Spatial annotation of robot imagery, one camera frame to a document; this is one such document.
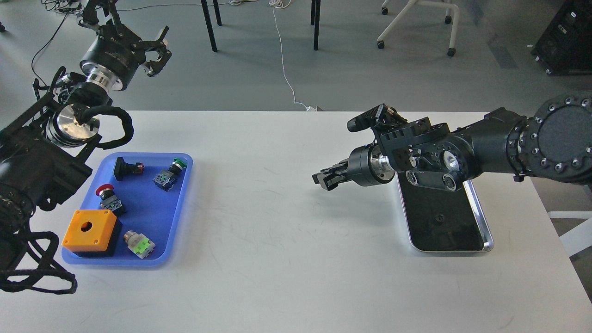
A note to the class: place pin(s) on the blue plastic tray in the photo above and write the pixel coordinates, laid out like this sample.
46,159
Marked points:
149,209

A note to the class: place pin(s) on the white rolling chair base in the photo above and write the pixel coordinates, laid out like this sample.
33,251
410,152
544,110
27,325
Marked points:
408,24

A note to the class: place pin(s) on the silver metal tray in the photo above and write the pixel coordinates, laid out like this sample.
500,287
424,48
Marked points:
465,228

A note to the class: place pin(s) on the red mushroom emergency button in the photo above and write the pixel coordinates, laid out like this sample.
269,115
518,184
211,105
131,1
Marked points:
109,200

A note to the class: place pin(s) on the orange and black button box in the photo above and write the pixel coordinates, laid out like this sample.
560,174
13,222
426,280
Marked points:
92,233

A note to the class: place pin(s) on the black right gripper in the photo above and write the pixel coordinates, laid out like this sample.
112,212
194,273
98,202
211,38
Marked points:
366,165

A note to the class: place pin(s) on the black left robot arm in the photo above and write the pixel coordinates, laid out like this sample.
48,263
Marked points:
44,151

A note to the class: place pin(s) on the green push button switch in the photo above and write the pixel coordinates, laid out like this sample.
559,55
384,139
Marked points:
167,178

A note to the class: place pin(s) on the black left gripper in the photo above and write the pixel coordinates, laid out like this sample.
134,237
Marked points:
111,58

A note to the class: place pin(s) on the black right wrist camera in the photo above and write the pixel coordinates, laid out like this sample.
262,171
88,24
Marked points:
382,116

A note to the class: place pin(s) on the black equipment case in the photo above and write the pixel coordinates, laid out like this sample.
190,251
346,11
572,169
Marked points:
565,47

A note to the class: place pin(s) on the grey and green contact block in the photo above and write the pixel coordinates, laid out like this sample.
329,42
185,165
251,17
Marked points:
139,244

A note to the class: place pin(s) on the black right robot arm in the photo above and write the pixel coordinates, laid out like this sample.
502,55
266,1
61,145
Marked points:
554,144

